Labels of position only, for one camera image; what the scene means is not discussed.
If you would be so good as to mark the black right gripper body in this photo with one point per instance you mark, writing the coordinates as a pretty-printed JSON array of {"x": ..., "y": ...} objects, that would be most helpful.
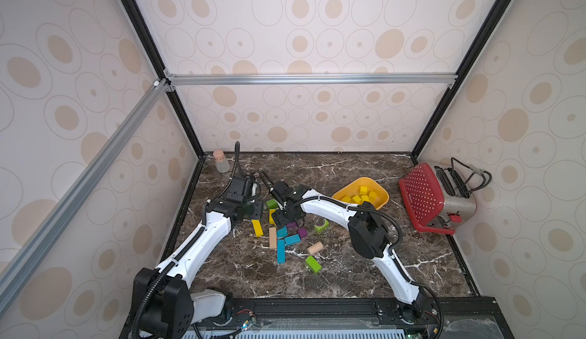
[{"x": 280, "y": 215}]

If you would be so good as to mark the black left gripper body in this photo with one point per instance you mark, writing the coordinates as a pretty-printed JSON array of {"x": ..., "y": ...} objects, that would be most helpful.
[{"x": 253, "y": 208}]

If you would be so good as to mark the yellow block short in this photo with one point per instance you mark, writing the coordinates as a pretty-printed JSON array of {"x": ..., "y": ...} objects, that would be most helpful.
[{"x": 257, "y": 227}]

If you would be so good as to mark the green rectangular block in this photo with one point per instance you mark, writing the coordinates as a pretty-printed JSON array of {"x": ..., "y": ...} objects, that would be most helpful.
[{"x": 272, "y": 204}]

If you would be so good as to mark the teal block left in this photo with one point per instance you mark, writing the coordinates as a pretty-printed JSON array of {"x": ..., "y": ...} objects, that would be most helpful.
[{"x": 282, "y": 233}]

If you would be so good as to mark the long natural wood block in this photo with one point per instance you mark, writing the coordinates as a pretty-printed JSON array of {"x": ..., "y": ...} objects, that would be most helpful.
[{"x": 273, "y": 240}]

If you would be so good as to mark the purple cube block near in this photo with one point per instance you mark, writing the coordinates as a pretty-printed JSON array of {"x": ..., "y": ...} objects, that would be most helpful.
[{"x": 302, "y": 233}]

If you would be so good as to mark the teal block right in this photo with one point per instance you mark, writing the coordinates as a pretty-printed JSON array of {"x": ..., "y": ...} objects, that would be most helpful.
[{"x": 293, "y": 239}]

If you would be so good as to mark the clear bottle pink cap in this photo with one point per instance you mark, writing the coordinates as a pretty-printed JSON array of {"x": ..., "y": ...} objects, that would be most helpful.
[{"x": 221, "y": 162}]

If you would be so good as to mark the green rainbow arch block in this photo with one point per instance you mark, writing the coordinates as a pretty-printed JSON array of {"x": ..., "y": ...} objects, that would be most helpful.
[{"x": 322, "y": 227}]

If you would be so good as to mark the long teal block front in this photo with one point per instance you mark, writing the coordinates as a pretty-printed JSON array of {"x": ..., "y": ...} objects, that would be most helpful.
[{"x": 281, "y": 251}]

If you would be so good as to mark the natural wood cylinder block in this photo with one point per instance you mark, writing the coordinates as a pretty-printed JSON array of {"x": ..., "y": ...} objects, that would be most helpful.
[{"x": 315, "y": 248}]

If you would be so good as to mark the green block front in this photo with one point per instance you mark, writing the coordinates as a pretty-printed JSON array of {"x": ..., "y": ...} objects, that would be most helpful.
[{"x": 312, "y": 264}]

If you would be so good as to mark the yellow plastic tray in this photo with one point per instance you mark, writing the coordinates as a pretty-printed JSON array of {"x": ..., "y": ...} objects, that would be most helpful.
[{"x": 353, "y": 188}]

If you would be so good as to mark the red polka dot toaster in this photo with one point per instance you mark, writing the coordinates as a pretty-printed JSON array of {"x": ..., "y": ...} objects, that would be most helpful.
[{"x": 436, "y": 198}]

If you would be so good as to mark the aluminium frame bar left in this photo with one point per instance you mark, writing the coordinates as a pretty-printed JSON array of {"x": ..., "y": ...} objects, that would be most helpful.
[{"x": 45, "y": 237}]

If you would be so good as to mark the aluminium frame bar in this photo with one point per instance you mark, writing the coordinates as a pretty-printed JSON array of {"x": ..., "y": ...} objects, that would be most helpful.
[
  {"x": 308, "y": 79},
  {"x": 45, "y": 237}
]

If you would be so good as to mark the aluminium frame bar back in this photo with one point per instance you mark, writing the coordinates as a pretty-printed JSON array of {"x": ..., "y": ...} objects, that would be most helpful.
[{"x": 308, "y": 79}]

